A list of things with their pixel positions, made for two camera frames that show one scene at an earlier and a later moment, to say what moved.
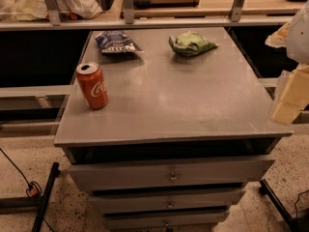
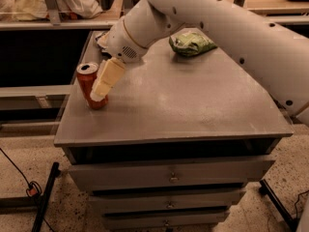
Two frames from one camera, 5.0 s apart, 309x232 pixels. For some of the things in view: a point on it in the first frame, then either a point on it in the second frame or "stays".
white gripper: (299, 41) -> (122, 43)
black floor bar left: (55, 173) stays
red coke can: (93, 84) stays
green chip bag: (190, 43) stays
